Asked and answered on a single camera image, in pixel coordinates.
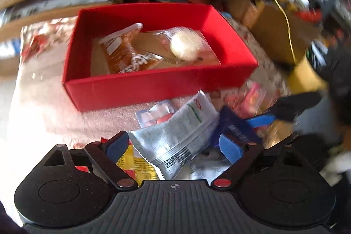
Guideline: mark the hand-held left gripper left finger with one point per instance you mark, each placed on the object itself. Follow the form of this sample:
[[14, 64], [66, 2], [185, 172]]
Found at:
[[116, 145]]

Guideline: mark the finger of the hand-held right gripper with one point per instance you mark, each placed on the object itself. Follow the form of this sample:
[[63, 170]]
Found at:
[[260, 121]]

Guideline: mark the orange snack packet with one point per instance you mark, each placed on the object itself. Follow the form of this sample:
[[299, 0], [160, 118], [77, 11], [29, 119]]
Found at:
[[120, 55]]

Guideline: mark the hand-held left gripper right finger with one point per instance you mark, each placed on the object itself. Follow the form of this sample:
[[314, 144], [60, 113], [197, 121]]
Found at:
[[230, 149]]

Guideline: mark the yellow and red snack packet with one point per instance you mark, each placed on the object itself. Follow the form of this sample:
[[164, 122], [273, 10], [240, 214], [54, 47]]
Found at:
[[134, 165]]

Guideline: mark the blue snack packet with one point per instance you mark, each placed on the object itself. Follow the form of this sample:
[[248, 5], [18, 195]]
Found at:
[[235, 127]]

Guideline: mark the silver snack packet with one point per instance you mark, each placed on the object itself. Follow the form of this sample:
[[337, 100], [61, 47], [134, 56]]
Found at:
[[175, 135]]

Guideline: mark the blue cloth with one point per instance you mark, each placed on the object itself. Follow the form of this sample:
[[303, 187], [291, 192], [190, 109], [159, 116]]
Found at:
[[227, 15]]

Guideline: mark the white tissue paper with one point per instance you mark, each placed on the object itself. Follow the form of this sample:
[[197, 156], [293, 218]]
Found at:
[[338, 168]]

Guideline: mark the clear round pastry packet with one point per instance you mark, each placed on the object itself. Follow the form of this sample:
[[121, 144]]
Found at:
[[183, 44]]

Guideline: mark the white snack packet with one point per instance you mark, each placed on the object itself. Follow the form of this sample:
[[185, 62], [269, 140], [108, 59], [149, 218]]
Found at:
[[203, 169]]

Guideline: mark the clear sausage pack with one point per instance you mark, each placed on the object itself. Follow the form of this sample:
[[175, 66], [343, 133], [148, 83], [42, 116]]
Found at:
[[153, 116]]

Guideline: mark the floral tablecloth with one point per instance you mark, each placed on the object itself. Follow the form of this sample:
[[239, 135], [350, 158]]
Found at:
[[54, 102]]

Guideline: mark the wooden side cabinet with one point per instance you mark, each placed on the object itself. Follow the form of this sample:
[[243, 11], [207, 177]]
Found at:
[[274, 34]]

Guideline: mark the red cardboard box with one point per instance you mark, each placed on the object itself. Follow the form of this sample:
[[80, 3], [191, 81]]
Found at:
[[137, 86]]

